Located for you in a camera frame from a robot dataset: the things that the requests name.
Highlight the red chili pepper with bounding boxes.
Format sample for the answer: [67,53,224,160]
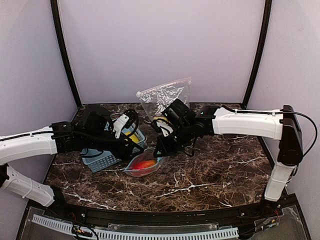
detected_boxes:
[131,159,157,176]

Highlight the large pink zip bag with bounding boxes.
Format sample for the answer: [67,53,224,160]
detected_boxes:
[136,77,192,121]

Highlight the small blue zip bag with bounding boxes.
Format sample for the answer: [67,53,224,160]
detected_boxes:
[124,147,166,177]

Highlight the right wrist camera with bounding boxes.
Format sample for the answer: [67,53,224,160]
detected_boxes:
[151,121,174,137]

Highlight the blue plastic basket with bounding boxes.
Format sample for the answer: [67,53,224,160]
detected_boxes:
[80,128,146,173]

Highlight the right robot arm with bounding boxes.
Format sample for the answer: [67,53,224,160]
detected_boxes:
[151,99,308,202]

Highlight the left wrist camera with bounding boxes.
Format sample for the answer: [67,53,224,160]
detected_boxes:
[113,109,139,139]

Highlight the white cable duct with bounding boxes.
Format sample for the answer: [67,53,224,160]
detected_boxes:
[31,214,239,240]

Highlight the left black frame post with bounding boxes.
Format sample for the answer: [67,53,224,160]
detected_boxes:
[50,0,83,109]

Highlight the right black frame post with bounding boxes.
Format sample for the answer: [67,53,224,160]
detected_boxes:
[242,0,273,109]

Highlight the black frame post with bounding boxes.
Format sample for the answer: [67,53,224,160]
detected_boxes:
[50,0,83,109]
[242,0,273,109]

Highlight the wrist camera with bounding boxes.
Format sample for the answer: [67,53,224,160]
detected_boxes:
[151,121,174,137]
[113,109,139,139]

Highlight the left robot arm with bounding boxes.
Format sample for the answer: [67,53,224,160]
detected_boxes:
[0,106,144,207]

